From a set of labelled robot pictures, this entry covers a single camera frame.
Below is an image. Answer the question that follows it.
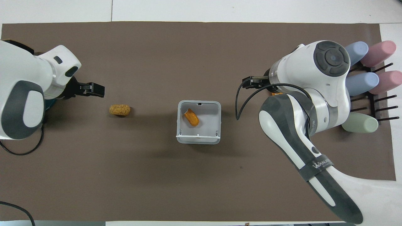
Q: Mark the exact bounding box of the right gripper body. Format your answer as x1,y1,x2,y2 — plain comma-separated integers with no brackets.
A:
249,75,271,89

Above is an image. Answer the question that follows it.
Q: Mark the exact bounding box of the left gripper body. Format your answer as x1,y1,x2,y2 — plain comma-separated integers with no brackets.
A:
61,77,83,100

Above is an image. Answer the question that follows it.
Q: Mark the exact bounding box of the grey plastic bin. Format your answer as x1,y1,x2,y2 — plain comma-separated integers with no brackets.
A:
176,100,222,145

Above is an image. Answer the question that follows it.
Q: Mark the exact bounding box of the brown crusty bread roll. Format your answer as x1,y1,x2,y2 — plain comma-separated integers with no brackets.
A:
109,104,131,116

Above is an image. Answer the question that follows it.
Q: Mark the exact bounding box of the orange bread piece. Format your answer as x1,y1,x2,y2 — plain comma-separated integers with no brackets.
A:
183,109,200,127

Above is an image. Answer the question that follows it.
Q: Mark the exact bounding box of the blue cup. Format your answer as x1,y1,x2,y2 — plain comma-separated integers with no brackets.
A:
345,41,369,65
345,72,380,96

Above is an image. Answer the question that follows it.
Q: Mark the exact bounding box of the green cup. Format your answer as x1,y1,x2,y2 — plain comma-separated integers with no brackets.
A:
341,112,379,134

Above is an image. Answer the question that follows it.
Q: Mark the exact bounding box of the black stand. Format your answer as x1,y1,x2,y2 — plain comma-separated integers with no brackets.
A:
348,62,400,125

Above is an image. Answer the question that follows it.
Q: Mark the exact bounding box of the pink cup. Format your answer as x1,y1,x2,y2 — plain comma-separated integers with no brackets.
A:
361,40,397,67
369,70,402,95

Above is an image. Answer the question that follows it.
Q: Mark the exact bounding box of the black cable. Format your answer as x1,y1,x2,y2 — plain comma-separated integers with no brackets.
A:
236,77,312,121
0,125,44,156
0,201,36,226

